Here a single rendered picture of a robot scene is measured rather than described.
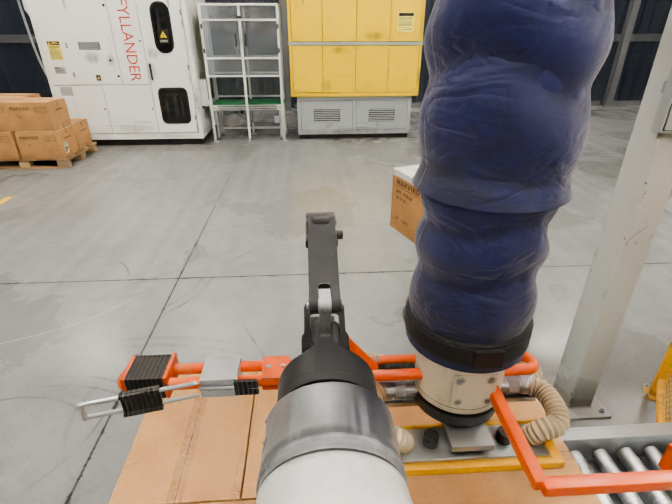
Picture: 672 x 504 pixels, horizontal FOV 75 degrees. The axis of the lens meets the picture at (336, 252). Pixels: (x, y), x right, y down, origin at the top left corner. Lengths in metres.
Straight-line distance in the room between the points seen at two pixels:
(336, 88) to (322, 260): 7.61
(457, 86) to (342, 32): 7.29
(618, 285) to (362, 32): 6.35
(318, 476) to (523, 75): 0.50
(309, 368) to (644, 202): 1.97
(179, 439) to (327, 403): 1.47
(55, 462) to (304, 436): 2.39
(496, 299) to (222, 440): 1.21
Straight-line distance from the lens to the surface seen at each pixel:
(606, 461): 1.83
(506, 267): 0.69
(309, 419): 0.28
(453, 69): 0.62
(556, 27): 0.60
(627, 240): 2.24
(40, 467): 2.64
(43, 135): 7.41
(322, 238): 0.36
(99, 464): 2.52
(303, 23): 7.85
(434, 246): 0.69
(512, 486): 1.13
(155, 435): 1.78
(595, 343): 2.51
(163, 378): 0.89
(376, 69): 7.96
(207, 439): 1.71
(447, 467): 0.90
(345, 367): 0.32
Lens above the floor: 1.82
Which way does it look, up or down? 28 degrees down
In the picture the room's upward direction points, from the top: straight up
